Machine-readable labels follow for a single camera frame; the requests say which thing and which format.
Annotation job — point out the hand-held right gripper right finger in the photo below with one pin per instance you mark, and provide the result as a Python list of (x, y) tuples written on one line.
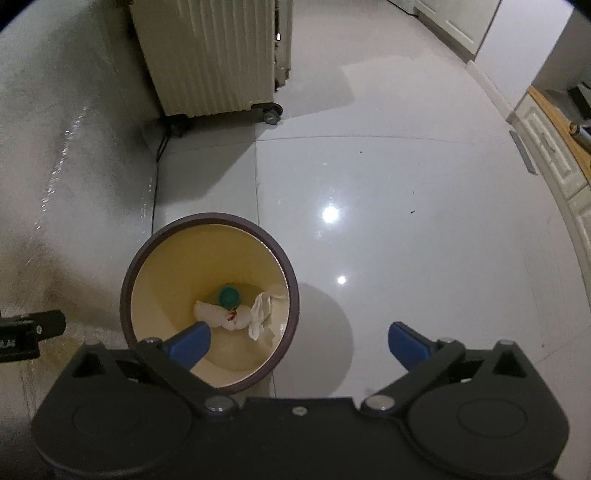
[(408, 344)]

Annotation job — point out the wooden countertop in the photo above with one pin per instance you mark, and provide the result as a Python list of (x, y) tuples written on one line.
[(570, 143)]

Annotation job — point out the crumpled white paper red mark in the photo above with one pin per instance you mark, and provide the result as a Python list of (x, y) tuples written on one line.
[(217, 316)]

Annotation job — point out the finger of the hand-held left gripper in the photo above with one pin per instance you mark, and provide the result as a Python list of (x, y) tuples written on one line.
[(27, 330)]

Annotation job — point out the white tall kitchen cabinets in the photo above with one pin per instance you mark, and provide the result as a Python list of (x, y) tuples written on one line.
[(455, 21)]

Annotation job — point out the cream ribbed suitcase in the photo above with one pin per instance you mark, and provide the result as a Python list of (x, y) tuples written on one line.
[(207, 55)]

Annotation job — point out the yellow trash bin brown rim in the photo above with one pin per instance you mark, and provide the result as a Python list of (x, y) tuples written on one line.
[(184, 258)]

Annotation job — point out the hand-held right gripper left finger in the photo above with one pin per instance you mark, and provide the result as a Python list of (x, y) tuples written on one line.
[(191, 344)]

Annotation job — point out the grey metal strip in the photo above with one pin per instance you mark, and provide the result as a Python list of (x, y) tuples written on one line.
[(522, 152)]

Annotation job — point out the white tissue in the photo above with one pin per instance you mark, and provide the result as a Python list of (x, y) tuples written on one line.
[(261, 314)]

